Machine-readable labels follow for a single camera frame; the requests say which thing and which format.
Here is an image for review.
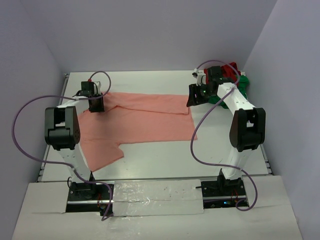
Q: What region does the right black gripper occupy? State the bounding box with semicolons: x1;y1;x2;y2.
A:
187;82;216;107

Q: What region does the salmon pink t shirt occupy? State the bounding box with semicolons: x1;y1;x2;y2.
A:
78;92;195;172

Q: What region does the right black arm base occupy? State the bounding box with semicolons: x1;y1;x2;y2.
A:
195;179;249;209

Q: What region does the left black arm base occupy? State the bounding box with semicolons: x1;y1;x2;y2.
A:
65;177;114;217

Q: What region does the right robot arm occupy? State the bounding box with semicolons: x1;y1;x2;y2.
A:
186;66;266;196

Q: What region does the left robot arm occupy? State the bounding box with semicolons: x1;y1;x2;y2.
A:
44;79;105;199

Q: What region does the red t shirt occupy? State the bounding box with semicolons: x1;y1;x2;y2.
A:
203;62;241;84

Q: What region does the green t shirt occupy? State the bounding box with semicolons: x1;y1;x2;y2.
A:
208;73;250;105

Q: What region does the white cardboard front panel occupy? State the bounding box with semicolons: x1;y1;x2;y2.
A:
9;175;308;240

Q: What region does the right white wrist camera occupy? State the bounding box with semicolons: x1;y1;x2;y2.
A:
192;68;206;86

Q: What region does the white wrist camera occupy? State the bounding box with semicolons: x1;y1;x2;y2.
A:
192;68;206;86
88;78;101;95

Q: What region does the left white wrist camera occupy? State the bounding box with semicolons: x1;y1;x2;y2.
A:
88;78;101;95

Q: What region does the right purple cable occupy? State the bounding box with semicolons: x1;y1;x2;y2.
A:
189;59;258;211

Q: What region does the purple cable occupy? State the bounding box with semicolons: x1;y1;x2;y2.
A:
11;71;115;222
189;59;258;211

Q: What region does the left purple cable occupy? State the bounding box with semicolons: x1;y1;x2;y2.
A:
11;71;115;222

